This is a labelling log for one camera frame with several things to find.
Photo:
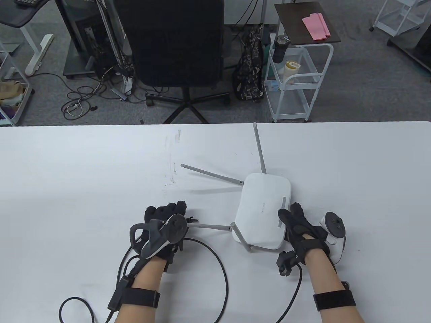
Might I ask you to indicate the black computer cabinet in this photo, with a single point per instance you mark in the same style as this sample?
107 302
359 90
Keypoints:
80 30

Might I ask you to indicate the grey white left hand controller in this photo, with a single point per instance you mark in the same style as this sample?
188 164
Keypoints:
175 228

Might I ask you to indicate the black right wrist box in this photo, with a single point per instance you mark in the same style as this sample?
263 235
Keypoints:
345 285

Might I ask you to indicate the grey white right hand controller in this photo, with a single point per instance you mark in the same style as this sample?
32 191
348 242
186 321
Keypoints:
335 225

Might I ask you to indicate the white rolling cart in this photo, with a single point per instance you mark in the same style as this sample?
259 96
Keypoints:
293 102

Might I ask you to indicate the black platform base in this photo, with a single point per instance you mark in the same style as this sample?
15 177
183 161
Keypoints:
417 50

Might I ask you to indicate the light blue tissue pack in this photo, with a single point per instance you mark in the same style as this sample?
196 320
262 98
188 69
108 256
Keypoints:
271 85

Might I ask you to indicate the black wrist box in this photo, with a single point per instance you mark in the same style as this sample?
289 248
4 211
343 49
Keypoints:
118 294
345 285

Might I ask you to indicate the black keyboard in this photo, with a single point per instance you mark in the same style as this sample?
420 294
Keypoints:
27 2

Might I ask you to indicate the person's left forearm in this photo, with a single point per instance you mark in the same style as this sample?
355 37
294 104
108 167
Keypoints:
148 276

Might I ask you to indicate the dark brown board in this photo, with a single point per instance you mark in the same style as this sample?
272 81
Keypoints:
296 27

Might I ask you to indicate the person's left hand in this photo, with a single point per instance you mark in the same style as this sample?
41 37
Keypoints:
165 210

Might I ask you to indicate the white jar yellow lid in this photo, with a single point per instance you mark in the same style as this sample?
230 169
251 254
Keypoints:
290 72

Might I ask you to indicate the person's right forearm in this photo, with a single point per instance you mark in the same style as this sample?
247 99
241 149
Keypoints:
321 272

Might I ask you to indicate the beige cloth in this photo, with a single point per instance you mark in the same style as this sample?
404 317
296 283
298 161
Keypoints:
10 89

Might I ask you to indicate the grey power strip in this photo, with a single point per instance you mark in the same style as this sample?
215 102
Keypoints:
119 94

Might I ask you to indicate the grey white hand controller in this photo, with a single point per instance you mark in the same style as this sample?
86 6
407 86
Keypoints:
175 228
335 225

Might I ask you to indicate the black left wrist box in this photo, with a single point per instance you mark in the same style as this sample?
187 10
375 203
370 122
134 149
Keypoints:
118 294

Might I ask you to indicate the person's right hand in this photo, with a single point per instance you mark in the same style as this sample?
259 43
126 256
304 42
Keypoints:
299 232

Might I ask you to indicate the white mesh storage cart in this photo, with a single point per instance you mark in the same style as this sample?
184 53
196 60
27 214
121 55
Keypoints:
25 101

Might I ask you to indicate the black patterned bag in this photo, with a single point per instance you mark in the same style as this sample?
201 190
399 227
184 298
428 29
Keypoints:
249 74

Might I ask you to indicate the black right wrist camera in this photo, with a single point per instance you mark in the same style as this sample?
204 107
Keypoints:
288 262

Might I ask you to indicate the black water bottle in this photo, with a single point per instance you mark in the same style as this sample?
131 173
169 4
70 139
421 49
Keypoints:
279 50

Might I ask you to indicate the pink cloth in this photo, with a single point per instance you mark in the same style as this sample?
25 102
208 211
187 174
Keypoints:
316 27

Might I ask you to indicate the white router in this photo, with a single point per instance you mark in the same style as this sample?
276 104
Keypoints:
262 195

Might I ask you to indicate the black office chair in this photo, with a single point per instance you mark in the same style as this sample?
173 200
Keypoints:
175 40

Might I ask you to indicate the grey desk white leg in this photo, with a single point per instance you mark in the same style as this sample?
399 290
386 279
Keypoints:
13 15

